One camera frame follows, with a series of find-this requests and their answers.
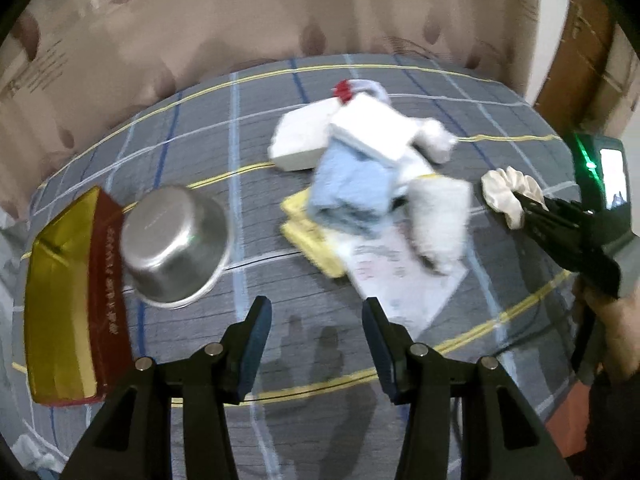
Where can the white fluffy sock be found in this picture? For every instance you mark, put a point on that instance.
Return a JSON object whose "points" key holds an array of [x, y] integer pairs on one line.
{"points": [[410, 146]]}

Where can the white fluffy cloth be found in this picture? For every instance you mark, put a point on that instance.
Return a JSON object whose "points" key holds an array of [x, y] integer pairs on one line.
{"points": [[439, 211]]}

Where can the grey plaid bedsheet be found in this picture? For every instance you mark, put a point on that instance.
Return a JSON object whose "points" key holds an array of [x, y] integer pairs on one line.
{"points": [[319, 412]]}

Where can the stainless steel bowl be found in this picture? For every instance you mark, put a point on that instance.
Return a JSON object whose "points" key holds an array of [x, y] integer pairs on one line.
{"points": [[175, 244]]}

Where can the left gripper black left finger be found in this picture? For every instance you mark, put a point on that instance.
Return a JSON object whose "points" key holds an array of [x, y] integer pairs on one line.
{"points": [[130, 436]]}

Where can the person's right hand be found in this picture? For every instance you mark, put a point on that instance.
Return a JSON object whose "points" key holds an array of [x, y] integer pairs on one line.
{"points": [[620, 318]]}

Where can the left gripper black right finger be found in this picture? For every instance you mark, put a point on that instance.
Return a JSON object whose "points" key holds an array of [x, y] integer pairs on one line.
{"points": [[502, 436]]}

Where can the red white fabric pouch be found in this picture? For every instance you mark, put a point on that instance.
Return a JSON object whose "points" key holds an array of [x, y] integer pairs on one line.
{"points": [[347, 89]]}

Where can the beige leaf print curtain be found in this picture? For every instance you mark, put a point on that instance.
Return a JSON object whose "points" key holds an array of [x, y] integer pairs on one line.
{"points": [[73, 69]]}

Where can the yellow cloth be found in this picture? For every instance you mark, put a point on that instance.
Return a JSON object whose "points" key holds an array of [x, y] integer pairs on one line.
{"points": [[308, 237]]}

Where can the cream satin scrunchie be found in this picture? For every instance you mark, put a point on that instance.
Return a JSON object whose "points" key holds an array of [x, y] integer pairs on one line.
{"points": [[499, 187]]}

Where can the brown wooden door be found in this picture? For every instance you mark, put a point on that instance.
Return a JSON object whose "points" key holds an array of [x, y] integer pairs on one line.
{"points": [[593, 81]]}

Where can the gold red tray box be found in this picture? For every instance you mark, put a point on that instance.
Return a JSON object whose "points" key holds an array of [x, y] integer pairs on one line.
{"points": [[76, 335]]}

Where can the light blue fluffy towel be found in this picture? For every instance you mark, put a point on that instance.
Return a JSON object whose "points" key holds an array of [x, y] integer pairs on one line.
{"points": [[351, 192]]}

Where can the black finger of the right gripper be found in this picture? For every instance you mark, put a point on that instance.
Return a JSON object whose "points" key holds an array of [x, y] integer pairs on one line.
{"points": [[570, 249], [568, 212]]}

